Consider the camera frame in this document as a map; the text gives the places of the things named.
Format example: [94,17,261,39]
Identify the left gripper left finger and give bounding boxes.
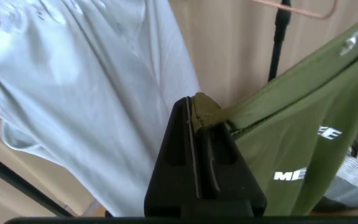
[144,96,203,218]

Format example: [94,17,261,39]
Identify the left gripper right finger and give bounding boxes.
[199,123,268,217]

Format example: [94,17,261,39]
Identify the green garment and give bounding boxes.
[190,11,358,217]

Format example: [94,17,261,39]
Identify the pale grey shorts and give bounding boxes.
[0,0,201,218]

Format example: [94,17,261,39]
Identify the pink clothes hanger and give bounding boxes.
[249,0,339,21]

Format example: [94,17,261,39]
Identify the black clothes rack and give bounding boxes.
[0,0,293,218]

